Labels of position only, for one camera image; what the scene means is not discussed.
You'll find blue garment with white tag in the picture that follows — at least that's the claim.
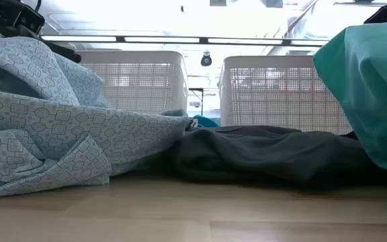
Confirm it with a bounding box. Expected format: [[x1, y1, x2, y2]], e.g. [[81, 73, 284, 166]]
[[191, 114, 221, 129]]

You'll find white perforated plastic basket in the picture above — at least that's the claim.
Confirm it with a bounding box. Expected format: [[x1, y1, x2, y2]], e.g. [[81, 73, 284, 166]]
[[218, 55, 353, 136], [75, 50, 189, 116]]

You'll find overhead LED light bar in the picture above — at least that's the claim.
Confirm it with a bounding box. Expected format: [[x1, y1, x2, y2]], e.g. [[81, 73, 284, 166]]
[[40, 34, 331, 47]]

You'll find teal garment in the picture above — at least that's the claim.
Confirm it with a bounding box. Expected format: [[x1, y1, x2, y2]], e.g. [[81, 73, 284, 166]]
[[312, 19, 387, 185]]

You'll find dark grey garment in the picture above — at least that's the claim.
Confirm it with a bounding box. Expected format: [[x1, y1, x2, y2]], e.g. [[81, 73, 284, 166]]
[[166, 124, 387, 190]]

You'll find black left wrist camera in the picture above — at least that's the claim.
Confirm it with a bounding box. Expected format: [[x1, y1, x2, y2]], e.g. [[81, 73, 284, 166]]
[[20, 5, 46, 36]]

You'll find light blue patterned shirt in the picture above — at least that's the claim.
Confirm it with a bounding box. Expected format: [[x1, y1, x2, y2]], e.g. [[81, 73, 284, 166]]
[[0, 36, 194, 200]]

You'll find black background stand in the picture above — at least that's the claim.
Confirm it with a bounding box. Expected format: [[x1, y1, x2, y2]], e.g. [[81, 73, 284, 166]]
[[188, 87, 205, 117]]

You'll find black overhead camera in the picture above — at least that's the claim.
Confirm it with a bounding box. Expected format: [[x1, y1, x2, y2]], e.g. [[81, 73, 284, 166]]
[[200, 51, 213, 67]]

